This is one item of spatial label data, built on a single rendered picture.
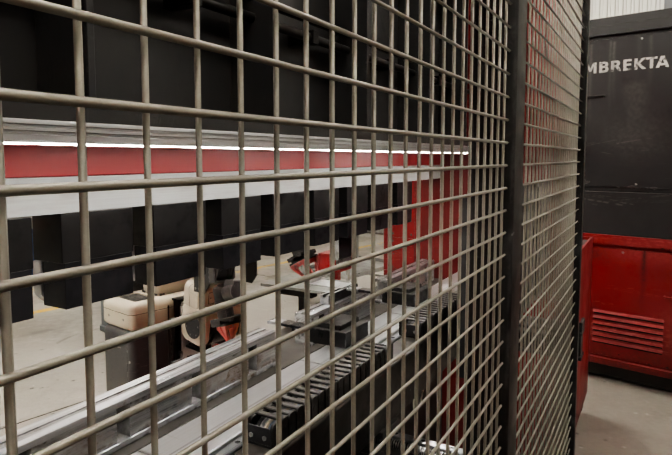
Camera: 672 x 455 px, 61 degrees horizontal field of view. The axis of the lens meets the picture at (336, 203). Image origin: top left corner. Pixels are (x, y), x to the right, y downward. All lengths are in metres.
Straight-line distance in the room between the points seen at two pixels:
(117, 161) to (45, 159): 0.14
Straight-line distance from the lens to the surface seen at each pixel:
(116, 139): 0.86
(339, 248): 1.86
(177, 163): 1.22
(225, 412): 1.09
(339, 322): 1.41
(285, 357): 1.65
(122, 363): 2.72
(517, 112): 0.67
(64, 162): 1.06
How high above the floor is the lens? 1.43
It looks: 5 degrees down
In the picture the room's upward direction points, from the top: straight up
